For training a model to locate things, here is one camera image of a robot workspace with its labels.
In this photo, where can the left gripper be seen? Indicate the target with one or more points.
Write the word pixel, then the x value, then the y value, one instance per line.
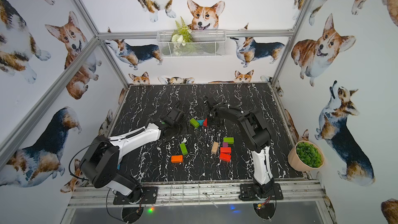
pixel 181 124

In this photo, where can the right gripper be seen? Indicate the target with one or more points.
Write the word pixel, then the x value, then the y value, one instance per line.
pixel 220 123

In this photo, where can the red block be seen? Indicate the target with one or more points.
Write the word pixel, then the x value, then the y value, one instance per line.
pixel 226 150
pixel 205 123
pixel 225 157

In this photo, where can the green block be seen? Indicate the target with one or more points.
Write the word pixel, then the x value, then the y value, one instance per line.
pixel 194 123
pixel 228 140
pixel 183 149

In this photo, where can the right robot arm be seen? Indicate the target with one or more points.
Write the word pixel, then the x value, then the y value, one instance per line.
pixel 255 133

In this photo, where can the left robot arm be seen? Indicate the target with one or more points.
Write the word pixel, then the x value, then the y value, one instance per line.
pixel 100 162

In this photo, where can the teal triangle block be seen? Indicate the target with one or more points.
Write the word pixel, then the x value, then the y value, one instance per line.
pixel 201 122

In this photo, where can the natural wood block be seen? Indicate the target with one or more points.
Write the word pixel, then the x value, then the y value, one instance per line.
pixel 214 148

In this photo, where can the orange block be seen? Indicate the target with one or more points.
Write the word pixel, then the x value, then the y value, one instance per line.
pixel 177 159

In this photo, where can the green fern with flower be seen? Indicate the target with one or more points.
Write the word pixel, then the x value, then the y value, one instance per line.
pixel 181 39

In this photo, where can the beige pot with plant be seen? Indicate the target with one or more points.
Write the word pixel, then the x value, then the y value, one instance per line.
pixel 305 156

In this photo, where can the white wire basket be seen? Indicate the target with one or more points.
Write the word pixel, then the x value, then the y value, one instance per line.
pixel 194 44

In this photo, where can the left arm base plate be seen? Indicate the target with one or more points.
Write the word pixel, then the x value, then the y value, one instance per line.
pixel 144 195

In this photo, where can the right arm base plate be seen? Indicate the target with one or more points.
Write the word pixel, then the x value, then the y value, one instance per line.
pixel 254 192

